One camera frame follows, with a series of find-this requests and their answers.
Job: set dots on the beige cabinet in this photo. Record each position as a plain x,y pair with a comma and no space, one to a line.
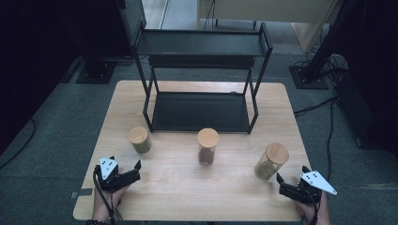
266,9

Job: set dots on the dark upright panel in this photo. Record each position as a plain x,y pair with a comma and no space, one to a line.
131,18

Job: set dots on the tall glass jar yellow grains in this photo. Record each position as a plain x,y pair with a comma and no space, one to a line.
277,153

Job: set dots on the black square stand base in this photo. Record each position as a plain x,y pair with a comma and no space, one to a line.
308,82
95,75

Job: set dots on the person's right hand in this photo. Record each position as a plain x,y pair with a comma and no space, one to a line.
309,214

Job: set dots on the tall glass jar red beans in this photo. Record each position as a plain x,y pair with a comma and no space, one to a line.
208,137

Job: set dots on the black slanted stand post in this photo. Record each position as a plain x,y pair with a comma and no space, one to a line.
328,40

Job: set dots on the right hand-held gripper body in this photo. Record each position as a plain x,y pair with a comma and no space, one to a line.
317,182

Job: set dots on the person's left hand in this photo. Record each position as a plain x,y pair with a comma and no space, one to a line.
104,207

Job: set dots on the black metal shelf rack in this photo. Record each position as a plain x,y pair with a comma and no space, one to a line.
200,43

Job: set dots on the black box on floor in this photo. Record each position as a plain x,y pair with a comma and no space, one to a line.
353,106

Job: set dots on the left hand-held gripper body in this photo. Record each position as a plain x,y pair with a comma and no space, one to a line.
108,170

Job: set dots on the grey tape strip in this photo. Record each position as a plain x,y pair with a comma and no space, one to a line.
82,192

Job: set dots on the short glass jar green beans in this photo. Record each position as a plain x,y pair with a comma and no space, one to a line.
138,135

